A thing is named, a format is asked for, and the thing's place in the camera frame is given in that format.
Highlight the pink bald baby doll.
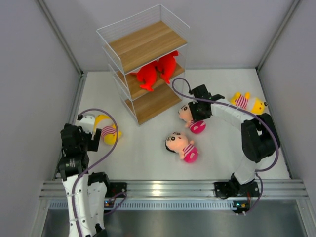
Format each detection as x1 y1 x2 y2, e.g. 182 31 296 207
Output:
178 104 206 134

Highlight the pink black-haired boy doll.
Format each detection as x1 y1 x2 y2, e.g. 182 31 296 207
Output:
165 131 199 163

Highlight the red shark plush toy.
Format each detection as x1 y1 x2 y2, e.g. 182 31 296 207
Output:
130 61 158 91

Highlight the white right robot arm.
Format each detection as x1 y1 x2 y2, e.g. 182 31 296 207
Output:
189 84 280 199

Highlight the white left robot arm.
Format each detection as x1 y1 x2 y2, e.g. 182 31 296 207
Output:
58 123 112 237

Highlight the yellow bear plush left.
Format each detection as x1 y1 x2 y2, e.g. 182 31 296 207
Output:
94 114 122 145

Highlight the yellow bear plush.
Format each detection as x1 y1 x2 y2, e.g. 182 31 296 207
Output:
230 92 268 115
94 114 122 145

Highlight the yellow bear plush right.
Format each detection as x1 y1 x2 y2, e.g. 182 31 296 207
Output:
230 92 268 115

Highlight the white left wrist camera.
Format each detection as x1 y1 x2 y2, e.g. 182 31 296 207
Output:
77 114 95 134

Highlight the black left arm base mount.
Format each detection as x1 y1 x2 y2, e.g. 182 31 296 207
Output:
105 182 127 198

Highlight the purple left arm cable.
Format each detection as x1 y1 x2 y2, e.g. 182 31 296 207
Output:
73 108 127 237

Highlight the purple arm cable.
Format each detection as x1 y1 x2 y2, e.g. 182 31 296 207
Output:
73 108 127 237
171 78 281 215

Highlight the white wire wooden shelf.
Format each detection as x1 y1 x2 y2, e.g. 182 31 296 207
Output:
96 4 190 125

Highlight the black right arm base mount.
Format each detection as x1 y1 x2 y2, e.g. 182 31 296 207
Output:
214 181 260 199

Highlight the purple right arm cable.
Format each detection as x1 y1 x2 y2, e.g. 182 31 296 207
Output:
171 78 281 215

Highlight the slotted grey cable duct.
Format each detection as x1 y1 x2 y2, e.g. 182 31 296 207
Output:
49 199 237 211

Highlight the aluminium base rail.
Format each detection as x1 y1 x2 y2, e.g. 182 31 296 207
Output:
39 179 309 198

